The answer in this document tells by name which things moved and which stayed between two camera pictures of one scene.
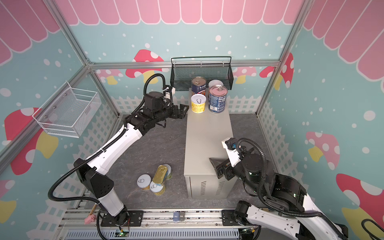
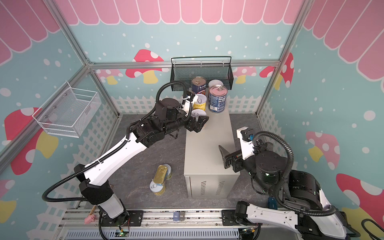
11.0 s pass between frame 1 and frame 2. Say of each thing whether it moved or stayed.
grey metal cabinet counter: stayed
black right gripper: moved
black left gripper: moved
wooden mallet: stayed
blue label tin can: stayed
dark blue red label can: stayed
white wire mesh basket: stayed
